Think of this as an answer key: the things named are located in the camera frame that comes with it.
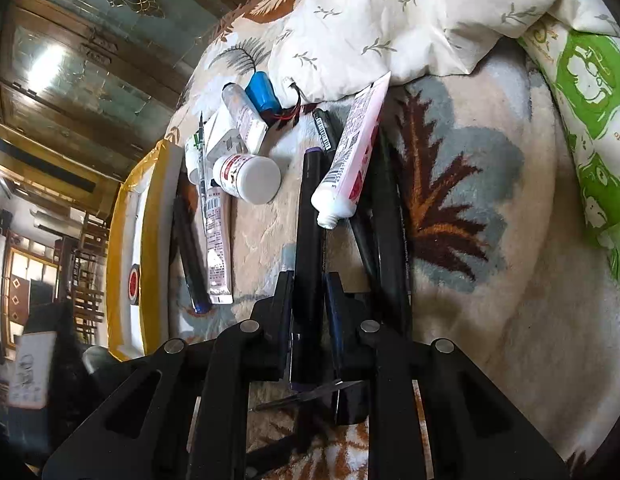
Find leaf pattern fleece blanket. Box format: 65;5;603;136
165;0;620;479

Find long black pen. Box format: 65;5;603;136
373;131;412;338

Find green white print pillow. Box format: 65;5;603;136
519;15;620;285

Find cream leaf print duvet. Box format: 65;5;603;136
267;0;620;105

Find silver hand cream tube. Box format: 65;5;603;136
222;82;269;155

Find pink white cream tube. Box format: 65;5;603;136
311;72;391;230

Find black marker purple caps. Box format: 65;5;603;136
290;148;324;390

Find thin black pen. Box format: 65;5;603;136
312;108;376;281

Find wooden glass wardrobe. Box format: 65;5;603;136
0;0;249;218

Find clear ballpoint pen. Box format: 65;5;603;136
248;379;363;413

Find white pill bottle red label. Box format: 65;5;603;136
212;154;282;205

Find black gold lipstick tube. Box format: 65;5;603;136
331;382;369;426

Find white foam box yellow tape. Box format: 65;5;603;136
106;140;184;361

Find white USB charger block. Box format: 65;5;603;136
205;103;248;164

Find blue battery pack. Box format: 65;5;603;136
245;70;282;114

